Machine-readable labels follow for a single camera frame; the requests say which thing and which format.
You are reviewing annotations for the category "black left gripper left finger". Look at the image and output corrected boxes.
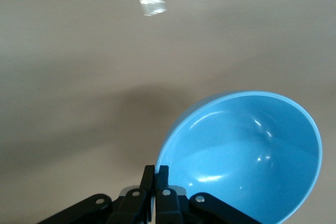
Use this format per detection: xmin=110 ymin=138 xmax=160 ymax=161
xmin=107 ymin=165 xmax=156 ymax=224

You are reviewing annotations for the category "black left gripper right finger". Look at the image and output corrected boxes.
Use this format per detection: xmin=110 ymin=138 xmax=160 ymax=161
xmin=155 ymin=165 xmax=183 ymax=224

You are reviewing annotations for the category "blue bowl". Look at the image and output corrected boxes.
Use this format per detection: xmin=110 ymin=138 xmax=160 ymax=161
xmin=155 ymin=90 xmax=323 ymax=224

